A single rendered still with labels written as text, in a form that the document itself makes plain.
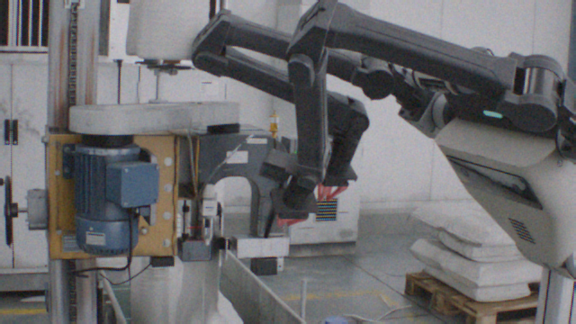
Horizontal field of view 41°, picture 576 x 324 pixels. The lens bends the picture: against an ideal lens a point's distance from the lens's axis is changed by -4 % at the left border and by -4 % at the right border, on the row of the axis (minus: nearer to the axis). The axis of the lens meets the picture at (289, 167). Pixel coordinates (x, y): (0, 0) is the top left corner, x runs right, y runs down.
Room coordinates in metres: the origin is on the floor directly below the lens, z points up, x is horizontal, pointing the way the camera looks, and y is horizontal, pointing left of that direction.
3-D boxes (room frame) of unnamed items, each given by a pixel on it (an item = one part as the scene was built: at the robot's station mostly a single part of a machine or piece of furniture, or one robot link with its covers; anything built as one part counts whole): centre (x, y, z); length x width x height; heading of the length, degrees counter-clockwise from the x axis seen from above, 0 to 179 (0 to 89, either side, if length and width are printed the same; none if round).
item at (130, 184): (1.71, 0.34, 1.25); 0.10 x 0.08 x 0.12; 135
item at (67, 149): (1.85, 0.48, 1.27); 0.12 x 0.09 x 0.09; 110
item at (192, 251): (2.01, 0.24, 1.04); 0.08 x 0.06 x 0.05; 110
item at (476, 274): (4.55, -1.30, 0.32); 0.66 x 0.43 x 0.15; 112
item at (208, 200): (1.96, 0.20, 1.14); 0.05 x 0.04 x 0.16; 110
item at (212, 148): (2.17, 0.17, 1.21); 0.30 x 0.25 x 0.30; 20
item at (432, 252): (4.91, -1.16, 0.32); 0.67 x 0.42 x 0.14; 114
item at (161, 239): (2.02, 0.48, 1.18); 0.34 x 0.25 x 0.31; 110
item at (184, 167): (2.08, 0.29, 1.26); 0.22 x 0.05 x 0.16; 20
